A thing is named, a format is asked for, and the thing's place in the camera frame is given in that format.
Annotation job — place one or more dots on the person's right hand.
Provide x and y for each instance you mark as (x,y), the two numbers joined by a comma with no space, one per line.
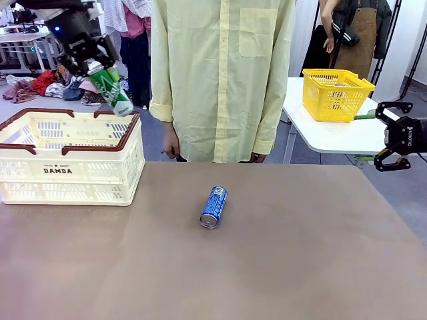
(171,146)

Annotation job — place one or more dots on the black stand pole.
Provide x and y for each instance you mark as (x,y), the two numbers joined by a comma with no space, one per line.
(413,46)
(383,46)

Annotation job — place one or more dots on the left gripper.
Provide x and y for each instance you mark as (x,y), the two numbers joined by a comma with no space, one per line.
(76,33)

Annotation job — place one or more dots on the white side table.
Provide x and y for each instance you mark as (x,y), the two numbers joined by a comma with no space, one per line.
(333,136)

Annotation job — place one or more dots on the pink checked garment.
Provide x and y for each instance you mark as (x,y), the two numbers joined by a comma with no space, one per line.
(88,86)

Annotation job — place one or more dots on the green drink can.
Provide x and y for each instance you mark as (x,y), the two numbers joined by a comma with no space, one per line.
(111,91)

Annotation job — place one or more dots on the white crumpled garment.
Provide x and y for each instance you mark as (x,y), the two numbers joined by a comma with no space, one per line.
(18,80)

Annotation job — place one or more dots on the red garment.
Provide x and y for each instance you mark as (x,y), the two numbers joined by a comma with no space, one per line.
(43,81)

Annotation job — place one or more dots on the person's right forearm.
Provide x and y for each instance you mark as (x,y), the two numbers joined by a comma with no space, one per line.
(171,128)

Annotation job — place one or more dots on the person's left hand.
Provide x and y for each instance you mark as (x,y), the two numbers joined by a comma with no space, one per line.
(258,157)

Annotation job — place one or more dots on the brown striped garment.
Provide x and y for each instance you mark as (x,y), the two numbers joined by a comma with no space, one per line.
(91,99)

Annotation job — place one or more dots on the white checked shirt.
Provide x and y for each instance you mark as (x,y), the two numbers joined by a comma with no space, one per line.
(113,16)

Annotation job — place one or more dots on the blue drink can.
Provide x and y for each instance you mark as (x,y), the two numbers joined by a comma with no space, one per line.
(213,206)

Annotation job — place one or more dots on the grey metal workbench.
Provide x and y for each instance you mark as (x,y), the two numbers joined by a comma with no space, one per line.
(20,37)

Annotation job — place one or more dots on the person in yellow shirt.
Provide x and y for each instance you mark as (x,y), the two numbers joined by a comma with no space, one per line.
(217,83)

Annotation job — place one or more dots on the dark navy trousers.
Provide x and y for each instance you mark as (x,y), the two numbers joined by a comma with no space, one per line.
(136,66)

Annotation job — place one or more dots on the cream plastic shopping basket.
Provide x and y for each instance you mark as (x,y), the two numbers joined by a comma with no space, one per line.
(66,186)

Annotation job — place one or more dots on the maroon patterned garment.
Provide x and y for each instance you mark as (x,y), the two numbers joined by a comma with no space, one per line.
(20,93)

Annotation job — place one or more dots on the blue denim garment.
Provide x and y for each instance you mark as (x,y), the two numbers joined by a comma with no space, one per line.
(72,91)

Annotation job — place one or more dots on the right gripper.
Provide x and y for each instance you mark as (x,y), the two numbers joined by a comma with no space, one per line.
(408,135)

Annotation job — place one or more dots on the pink shirt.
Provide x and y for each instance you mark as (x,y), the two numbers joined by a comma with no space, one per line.
(133,25)

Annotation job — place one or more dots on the yellow plastic basket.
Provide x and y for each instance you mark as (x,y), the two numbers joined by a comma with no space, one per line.
(333,100)

